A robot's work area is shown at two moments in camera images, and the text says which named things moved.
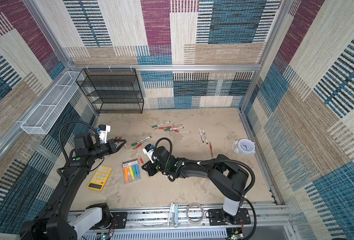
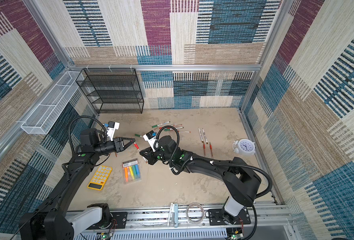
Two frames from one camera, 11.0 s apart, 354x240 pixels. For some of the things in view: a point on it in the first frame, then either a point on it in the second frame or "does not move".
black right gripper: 149,166 → 150,154
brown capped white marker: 205,136 does not move
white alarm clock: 244,146 does not move
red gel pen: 211,148 does not move
